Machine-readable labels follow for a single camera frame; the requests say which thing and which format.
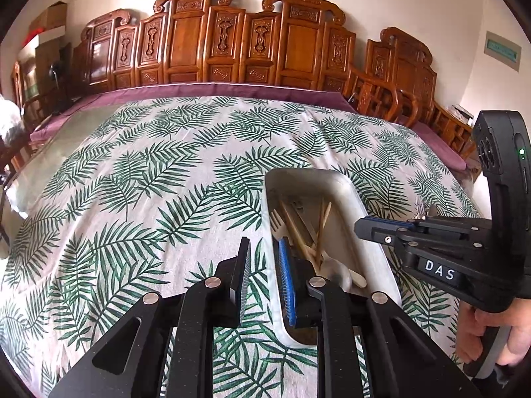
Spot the wall electrical box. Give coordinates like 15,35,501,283
485,31,522,71

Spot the white plastic spoon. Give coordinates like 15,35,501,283
321,255,353,289

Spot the dark wooden chair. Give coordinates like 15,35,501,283
12,60,51,122

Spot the carved wooden armchair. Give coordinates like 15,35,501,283
365,27,478,160

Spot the small purple seat cushion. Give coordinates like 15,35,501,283
398,120,469,170

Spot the wooden spoon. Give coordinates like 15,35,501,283
346,267,368,289

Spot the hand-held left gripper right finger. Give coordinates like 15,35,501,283
277,236,482,398

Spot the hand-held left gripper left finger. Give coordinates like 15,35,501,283
50,237,254,398

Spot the long purple seat cushion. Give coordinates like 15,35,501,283
31,83,357,142

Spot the carved wooden sofa bench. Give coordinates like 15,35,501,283
72,0,417,127

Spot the cardboard box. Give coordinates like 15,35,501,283
31,2,68,31

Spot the grey metal tray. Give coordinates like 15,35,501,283
261,168,402,349

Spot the clear plastic bag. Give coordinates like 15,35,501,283
0,95,23,142

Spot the wooden fork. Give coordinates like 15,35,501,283
270,211,291,249

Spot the leaf print tablecloth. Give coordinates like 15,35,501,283
0,95,494,398

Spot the person's right hand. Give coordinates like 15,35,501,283
458,298,531,365

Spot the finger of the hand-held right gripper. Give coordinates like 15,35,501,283
354,221,482,253
365,217,492,233

